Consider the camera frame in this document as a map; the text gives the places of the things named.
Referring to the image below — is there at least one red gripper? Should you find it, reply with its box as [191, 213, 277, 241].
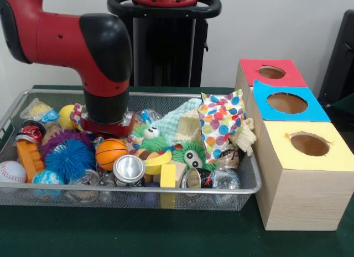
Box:
[80, 109, 137, 139]

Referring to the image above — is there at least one blue fuzzy ball with eyes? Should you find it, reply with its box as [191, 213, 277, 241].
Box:
[44, 138, 96, 183]

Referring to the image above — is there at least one mint green waffle cloth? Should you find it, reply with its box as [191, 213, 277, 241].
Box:
[149, 98, 202, 144]

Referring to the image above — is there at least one green spiky ball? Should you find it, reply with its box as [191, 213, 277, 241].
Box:
[171, 141, 216, 172]
[130, 123, 168, 153]

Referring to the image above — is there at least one colourful patterned cloth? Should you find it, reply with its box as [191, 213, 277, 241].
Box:
[197, 90, 247, 164]

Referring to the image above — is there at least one cream yellow waffle cloth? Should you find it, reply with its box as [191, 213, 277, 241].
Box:
[174, 108, 258, 157]

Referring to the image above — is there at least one wooden box with three holes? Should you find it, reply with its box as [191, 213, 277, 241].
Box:
[234, 59, 354, 231]

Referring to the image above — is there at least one small orange basketball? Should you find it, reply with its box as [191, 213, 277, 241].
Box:
[95, 138, 128, 171]

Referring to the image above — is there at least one yellow ball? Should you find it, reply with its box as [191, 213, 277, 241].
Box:
[58, 104, 78, 130]

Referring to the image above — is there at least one silver metal can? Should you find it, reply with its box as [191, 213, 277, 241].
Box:
[113, 155, 146, 186]

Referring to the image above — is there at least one yellow plastic block toy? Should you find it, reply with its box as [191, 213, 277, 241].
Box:
[143, 149, 178, 188]

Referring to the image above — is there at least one red soda can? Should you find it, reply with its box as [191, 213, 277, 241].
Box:
[15, 120, 46, 144]

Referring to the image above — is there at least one globe print ball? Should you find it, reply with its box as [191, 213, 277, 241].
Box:
[32, 170, 64, 186]

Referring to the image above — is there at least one orange plastic block toy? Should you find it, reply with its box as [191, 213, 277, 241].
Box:
[17, 140, 45, 183]

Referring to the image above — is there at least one white baseball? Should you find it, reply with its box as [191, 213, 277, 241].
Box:
[0, 160, 26, 184]

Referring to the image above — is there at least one dark green table cloth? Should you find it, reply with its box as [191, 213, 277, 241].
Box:
[0, 85, 354, 257]

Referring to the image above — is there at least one black chair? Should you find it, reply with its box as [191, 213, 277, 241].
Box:
[318, 10, 354, 137]

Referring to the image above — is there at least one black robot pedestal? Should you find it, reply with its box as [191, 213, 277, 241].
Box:
[108, 0, 222, 86]

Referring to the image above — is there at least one shallow wire mesh bin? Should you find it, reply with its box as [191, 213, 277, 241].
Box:
[0, 90, 262, 211]

